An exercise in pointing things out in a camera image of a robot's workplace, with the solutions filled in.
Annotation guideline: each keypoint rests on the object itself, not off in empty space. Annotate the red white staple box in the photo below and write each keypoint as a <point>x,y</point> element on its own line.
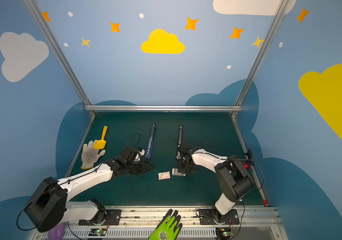
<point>164,175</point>

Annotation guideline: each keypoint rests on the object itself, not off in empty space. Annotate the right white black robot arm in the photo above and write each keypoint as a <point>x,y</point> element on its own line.
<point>234,178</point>

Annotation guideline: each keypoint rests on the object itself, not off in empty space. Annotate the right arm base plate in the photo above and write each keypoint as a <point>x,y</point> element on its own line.
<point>214,217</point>

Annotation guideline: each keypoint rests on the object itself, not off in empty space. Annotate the aluminium frame crossbar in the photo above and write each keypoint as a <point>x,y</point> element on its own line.
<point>121,108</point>

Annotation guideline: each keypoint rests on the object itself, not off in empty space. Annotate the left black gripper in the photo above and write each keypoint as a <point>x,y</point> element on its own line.
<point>138,165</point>

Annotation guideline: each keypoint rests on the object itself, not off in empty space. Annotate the white fabric glove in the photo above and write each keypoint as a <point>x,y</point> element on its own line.
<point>90,155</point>

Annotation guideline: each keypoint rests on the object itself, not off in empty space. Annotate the red emergency stop button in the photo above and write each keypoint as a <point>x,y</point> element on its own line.
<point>246,164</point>

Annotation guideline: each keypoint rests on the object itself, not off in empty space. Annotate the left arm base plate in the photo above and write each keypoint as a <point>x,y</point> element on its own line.
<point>103,218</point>

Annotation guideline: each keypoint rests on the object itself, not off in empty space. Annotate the yellow plastic scoop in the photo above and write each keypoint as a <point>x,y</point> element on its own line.
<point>100,144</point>

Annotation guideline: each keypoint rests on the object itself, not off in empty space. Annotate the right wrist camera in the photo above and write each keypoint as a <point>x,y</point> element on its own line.
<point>183,148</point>

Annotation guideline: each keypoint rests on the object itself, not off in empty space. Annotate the green black work glove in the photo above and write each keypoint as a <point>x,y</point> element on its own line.
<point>169,227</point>

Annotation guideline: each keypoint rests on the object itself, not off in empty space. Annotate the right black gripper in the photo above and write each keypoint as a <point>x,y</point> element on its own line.
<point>183,162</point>

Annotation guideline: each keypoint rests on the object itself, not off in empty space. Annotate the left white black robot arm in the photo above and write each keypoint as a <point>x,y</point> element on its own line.
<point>49,204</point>

